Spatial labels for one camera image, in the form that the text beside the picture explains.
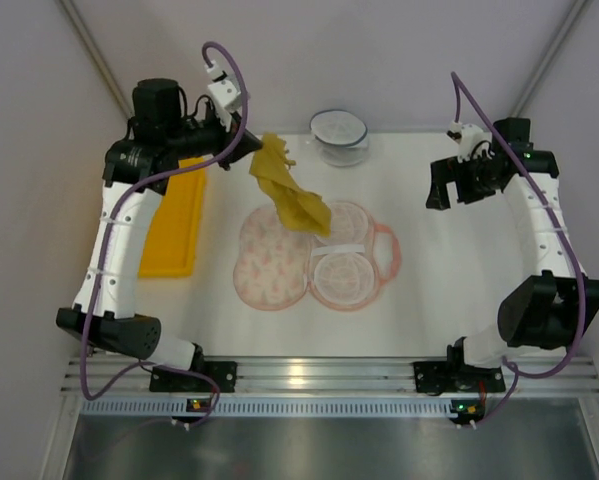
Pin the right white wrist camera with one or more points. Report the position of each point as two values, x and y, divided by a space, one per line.
472 140

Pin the slotted cable duct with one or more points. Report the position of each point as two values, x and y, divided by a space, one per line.
332 407

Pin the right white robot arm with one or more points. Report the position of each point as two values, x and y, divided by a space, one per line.
550 305

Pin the yellow plastic tray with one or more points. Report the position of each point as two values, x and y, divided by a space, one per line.
170 247

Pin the yellow bra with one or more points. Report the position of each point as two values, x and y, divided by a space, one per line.
298 210

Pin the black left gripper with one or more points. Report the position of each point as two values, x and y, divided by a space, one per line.
231 147

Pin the aluminium mounting rail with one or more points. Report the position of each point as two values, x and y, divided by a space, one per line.
329 376

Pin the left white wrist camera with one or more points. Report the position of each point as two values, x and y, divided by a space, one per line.
225 93

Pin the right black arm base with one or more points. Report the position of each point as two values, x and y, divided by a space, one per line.
436 377

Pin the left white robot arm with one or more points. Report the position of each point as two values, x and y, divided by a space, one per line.
135 180

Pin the floral mesh laundry bag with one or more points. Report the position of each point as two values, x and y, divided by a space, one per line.
345 271

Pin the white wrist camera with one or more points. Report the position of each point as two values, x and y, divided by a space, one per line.
472 140
225 93

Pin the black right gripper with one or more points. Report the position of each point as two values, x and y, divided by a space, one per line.
459 181

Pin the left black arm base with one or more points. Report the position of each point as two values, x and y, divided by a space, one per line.
215 375

